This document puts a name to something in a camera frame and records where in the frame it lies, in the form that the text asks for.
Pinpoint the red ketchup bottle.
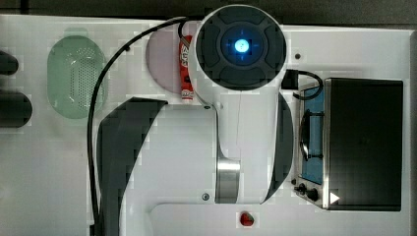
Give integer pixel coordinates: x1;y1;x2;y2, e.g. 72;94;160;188
179;35;194;101

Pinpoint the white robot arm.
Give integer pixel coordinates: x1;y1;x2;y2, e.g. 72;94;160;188
95;5;294;236

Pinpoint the pink round plate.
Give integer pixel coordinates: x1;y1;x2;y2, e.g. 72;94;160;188
146;21;198;95

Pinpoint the strawberry near table front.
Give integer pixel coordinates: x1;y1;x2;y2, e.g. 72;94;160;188
239;211;255;227

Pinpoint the black toaster oven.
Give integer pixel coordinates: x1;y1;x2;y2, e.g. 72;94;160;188
292;78;403;211

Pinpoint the green perforated colander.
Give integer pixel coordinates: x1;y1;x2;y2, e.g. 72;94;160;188
47;28;106;119

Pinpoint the black cylinder lower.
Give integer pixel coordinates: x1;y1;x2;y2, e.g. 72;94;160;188
0;91;32;128

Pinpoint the black cylinder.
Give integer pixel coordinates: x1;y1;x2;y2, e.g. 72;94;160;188
0;91;32;128
0;51;19;75

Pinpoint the black cylinder upper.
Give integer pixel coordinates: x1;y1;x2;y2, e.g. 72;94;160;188
0;51;19;75

